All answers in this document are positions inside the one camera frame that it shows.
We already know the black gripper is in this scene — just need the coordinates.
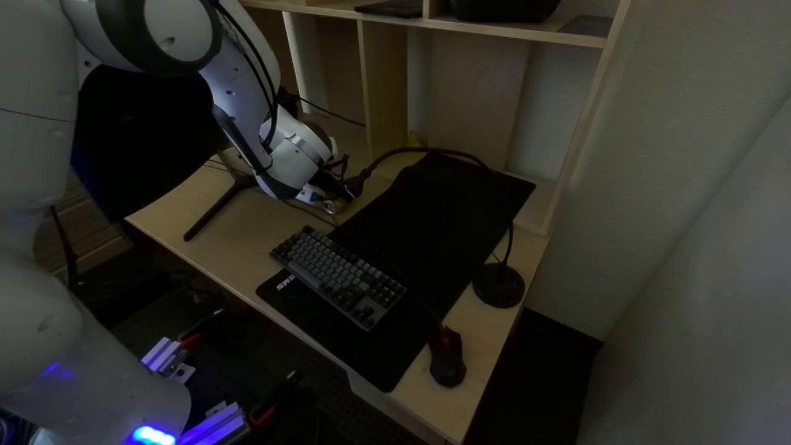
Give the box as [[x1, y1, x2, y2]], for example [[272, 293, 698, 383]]
[[316, 158, 356, 200]]

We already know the grey mechanical keyboard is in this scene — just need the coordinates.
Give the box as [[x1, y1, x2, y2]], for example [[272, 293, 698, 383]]
[[269, 226, 411, 335]]

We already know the black desk mat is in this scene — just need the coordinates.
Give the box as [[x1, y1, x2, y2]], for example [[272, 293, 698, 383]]
[[256, 152, 540, 395]]

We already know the black monitor stand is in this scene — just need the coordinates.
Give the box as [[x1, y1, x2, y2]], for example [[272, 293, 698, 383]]
[[182, 168, 274, 245]]

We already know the light wooden shelf hutch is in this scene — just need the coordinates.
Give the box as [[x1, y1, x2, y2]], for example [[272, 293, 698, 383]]
[[237, 0, 638, 243]]

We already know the flat black shelf item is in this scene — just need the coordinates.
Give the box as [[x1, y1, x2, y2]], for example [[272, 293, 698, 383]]
[[353, 0, 426, 20]]

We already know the black gooseneck desk lamp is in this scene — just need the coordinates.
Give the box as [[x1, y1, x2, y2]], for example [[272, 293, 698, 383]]
[[344, 146, 528, 311]]

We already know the black red computer mouse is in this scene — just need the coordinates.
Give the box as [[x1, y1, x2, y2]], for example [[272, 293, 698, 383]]
[[429, 325, 470, 392]]

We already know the bulky black shelf object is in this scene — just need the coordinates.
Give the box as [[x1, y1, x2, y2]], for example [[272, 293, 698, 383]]
[[449, 0, 564, 26]]

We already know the white lit block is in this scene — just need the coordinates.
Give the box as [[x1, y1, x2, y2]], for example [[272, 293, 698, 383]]
[[140, 332, 198, 387], [175, 400, 250, 445]]

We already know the wooden drawer cabinet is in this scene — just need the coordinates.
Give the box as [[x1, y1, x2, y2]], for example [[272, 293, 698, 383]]
[[32, 195, 136, 279]]

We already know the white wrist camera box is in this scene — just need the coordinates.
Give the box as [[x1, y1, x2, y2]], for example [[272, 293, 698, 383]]
[[290, 183, 331, 210]]

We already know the black headphone cable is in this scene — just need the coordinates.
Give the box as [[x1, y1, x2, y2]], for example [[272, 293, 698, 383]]
[[294, 95, 369, 131]]

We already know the red handled tool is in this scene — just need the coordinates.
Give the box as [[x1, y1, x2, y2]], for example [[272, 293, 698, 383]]
[[245, 369, 303, 434], [175, 306, 227, 350]]

